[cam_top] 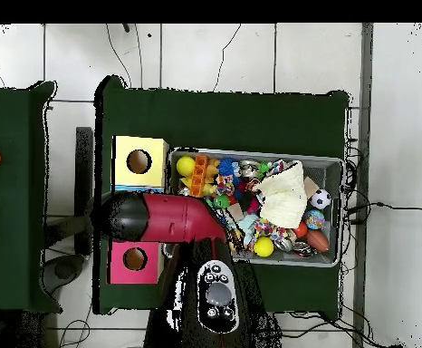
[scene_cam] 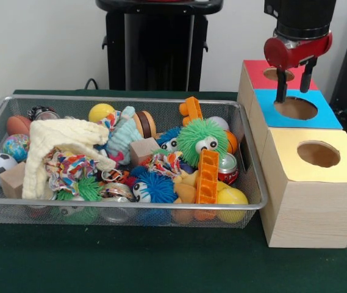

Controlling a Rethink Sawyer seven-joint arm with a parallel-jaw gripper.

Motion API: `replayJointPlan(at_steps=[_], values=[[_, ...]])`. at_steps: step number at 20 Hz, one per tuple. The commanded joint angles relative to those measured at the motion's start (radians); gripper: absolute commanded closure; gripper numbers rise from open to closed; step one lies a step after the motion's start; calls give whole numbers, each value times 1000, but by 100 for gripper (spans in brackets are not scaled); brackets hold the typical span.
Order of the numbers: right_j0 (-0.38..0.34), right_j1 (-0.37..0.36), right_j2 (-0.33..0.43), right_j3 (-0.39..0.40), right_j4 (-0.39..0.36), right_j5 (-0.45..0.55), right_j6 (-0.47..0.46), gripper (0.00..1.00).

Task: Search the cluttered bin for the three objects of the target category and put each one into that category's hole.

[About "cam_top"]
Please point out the cream knitted cloth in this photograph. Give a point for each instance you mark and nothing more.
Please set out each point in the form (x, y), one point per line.
(283, 199)

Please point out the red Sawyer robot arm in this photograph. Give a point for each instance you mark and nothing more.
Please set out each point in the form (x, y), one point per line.
(178, 217)

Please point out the wooden box with three holes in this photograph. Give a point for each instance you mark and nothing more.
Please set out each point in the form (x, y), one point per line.
(120, 174)

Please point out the silver mesh bin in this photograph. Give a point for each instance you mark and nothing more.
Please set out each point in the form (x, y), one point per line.
(325, 170)

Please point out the orange plastic building block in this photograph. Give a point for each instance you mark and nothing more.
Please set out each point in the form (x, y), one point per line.
(199, 177)

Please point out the blue spiky toy with eyes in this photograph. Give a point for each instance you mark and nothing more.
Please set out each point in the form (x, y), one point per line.
(227, 166)

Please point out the yellow ball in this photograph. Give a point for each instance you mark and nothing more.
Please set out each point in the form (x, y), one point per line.
(185, 166)
(263, 247)

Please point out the dark green table cloth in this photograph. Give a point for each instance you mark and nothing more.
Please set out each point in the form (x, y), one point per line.
(214, 116)
(8, 217)

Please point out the colourful globe ball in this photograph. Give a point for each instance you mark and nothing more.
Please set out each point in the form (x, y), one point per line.
(314, 219)

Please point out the black and white soccer ball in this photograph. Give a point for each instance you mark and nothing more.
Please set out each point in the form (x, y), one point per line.
(320, 198)

